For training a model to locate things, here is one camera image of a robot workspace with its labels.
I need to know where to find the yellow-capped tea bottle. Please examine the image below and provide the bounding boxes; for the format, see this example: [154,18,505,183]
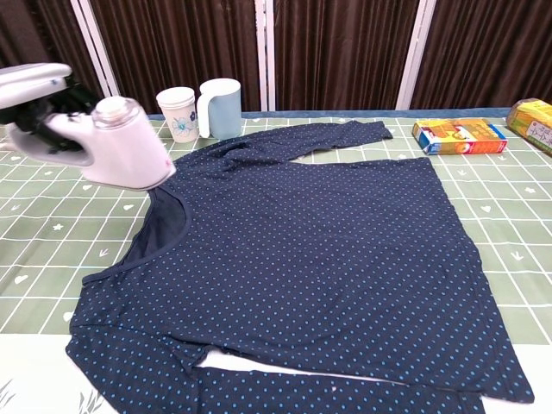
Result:
[505,98,552,158]

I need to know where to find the orange snack box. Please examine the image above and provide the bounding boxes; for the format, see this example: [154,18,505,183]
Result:
[411,117,510,156]

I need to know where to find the blue mug with white handle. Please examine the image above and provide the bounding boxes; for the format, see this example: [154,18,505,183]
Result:
[197,78,242,141]

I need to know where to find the white paper cup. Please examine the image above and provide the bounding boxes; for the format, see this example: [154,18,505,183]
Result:
[155,86,201,144]

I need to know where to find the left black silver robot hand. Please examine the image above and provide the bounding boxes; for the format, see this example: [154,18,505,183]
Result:
[0,63,101,155]

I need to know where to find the white handheld steam iron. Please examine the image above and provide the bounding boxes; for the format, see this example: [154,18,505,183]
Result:
[7,96,178,191]

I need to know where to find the navy dotted long-sleeve shirt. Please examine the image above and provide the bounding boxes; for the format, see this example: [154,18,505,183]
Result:
[64,120,536,414]

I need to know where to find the green checked tablecloth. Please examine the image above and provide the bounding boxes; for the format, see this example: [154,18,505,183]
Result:
[0,109,552,414]

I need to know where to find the white partition frame post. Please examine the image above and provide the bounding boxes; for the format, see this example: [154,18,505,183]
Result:
[395,0,437,110]
[70,0,121,98]
[255,0,278,113]

